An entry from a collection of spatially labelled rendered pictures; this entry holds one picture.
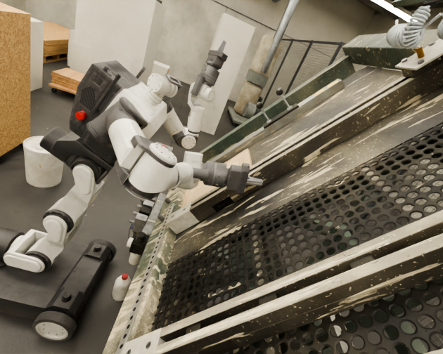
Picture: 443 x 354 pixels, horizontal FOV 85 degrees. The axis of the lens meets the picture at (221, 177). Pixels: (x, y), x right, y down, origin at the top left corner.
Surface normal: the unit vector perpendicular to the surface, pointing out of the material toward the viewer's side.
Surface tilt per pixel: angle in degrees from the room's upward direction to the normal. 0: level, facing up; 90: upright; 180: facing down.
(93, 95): 90
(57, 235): 90
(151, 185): 88
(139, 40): 90
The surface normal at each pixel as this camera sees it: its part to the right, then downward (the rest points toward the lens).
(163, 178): 0.41, 0.54
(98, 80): -0.04, 0.49
